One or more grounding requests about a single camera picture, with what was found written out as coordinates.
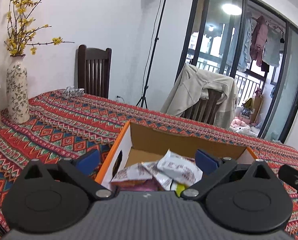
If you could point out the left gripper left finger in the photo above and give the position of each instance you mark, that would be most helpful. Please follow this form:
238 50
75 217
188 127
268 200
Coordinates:
48 198

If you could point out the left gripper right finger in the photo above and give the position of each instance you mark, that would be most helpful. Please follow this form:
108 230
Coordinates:
244 198

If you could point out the white cracker snack packet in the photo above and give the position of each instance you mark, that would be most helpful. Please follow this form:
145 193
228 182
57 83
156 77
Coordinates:
180 169

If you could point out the green snack packet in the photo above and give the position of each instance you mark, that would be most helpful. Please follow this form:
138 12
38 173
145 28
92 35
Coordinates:
177 188

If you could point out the patterned red tablecloth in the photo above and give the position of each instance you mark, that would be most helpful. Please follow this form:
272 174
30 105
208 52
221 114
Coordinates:
60 128

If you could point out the chair under jacket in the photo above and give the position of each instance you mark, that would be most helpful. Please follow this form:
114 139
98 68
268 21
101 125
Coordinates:
205 109

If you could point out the red pumpkin cardboard box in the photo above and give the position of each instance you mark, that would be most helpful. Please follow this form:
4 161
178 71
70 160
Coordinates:
138 143

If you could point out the silver foil wrapper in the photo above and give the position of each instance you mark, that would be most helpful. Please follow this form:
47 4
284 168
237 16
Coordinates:
71 92

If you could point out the floral ceramic vase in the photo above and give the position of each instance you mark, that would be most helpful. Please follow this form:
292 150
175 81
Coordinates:
17 90

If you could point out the beige jacket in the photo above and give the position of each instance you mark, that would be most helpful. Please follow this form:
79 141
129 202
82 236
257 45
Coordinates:
194 84

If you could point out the hanging light blue garment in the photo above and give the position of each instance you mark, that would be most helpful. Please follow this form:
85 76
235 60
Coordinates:
245 58

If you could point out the dark wooden chair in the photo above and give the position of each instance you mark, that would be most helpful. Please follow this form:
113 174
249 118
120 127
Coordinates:
93 70

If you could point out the hanging pink garment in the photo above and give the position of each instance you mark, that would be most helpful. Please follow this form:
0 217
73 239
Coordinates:
259 38

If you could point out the yellow flower branches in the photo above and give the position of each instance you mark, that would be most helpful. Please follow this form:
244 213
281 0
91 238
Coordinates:
20 33

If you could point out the black light stand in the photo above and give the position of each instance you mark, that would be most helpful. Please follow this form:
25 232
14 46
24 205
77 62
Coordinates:
149 61

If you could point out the sliding glass door frame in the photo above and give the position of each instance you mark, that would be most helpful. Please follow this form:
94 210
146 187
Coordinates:
267 95

